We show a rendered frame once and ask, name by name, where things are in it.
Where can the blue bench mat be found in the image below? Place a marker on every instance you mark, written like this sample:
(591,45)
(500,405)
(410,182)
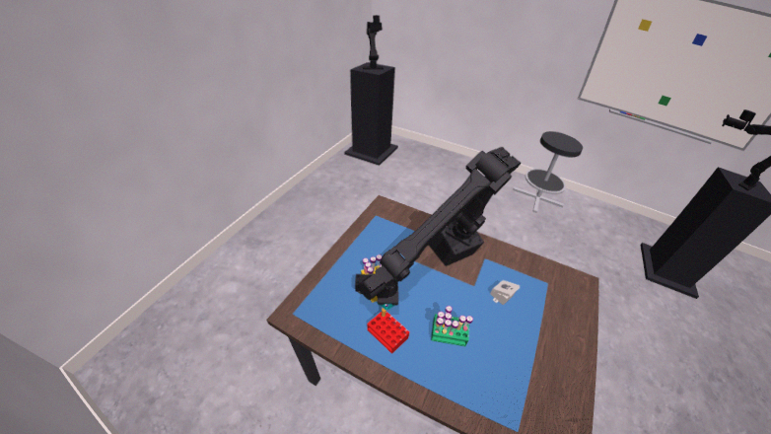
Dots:
(490,375)

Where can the red rack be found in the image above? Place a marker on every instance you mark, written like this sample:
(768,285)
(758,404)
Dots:
(388,331)

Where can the green tube rack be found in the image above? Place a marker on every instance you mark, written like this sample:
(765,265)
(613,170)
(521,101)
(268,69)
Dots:
(450,339)

